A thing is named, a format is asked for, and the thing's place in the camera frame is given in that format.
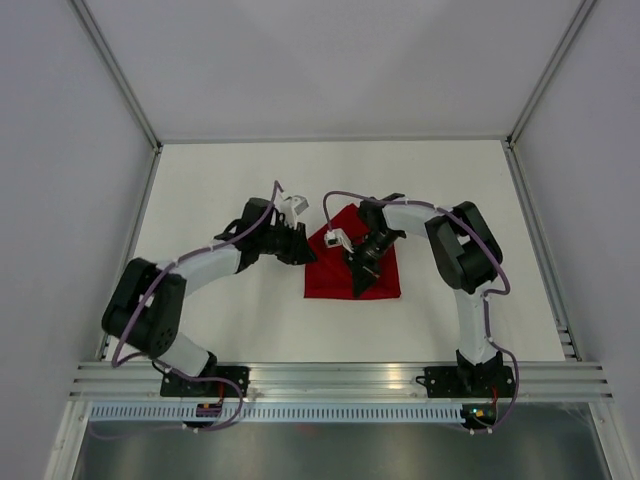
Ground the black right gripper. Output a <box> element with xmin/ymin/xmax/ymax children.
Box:
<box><xmin>343</xmin><ymin>228</ymin><xmax>403</xmax><ymax>297</ymax></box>

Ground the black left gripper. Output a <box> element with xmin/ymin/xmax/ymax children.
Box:
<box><xmin>258</xmin><ymin>219</ymin><xmax>318</xmax><ymax>266</ymax></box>

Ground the red cloth napkin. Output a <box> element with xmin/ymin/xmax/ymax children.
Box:
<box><xmin>304</xmin><ymin>226</ymin><xmax>401</xmax><ymax>300</ymax></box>

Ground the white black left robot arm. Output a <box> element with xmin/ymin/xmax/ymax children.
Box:
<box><xmin>101</xmin><ymin>194</ymin><xmax>317</xmax><ymax>396</ymax></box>

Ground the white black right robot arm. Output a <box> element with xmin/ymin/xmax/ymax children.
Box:
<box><xmin>344</xmin><ymin>193</ymin><xmax>514</xmax><ymax>398</ymax></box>

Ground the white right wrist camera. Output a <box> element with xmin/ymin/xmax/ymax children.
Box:
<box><xmin>324</xmin><ymin>228</ymin><xmax>353</xmax><ymax>252</ymax></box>

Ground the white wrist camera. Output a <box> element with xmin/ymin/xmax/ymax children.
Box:
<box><xmin>278</xmin><ymin>195</ymin><xmax>309</xmax><ymax>227</ymax></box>
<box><xmin>324</xmin><ymin>228</ymin><xmax>353</xmax><ymax>252</ymax></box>

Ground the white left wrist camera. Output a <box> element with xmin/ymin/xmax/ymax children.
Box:
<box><xmin>278</xmin><ymin>195</ymin><xmax>309</xmax><ymax>227</ymax></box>

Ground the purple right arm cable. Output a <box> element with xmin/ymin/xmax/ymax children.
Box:
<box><xmin>322</xmin><ymin>190</ymin><xmax>519</xmax><ymax>435</ymax></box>

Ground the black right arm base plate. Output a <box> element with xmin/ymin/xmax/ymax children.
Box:
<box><xmin>415</xmin><ymin>366</ymin><xmax>516</xmax><ymax>399</ymax></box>

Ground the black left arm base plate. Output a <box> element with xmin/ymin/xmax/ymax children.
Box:
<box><xmin>160</xmin><ymin>365</ymin><xmax>250</xmax><ymax>398</ymax></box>

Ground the aluminium enclosure frame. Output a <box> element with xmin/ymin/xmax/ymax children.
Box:
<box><xmin>44</xmin><ymin>1</ymin><xmax>639</xmax><ymax>479</ymax></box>

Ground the white slotted cable duct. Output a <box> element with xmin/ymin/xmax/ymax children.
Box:
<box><xmin>89</xmin><ymin>401</ymin><xmax>463</xmax><ymax>424</ymax></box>

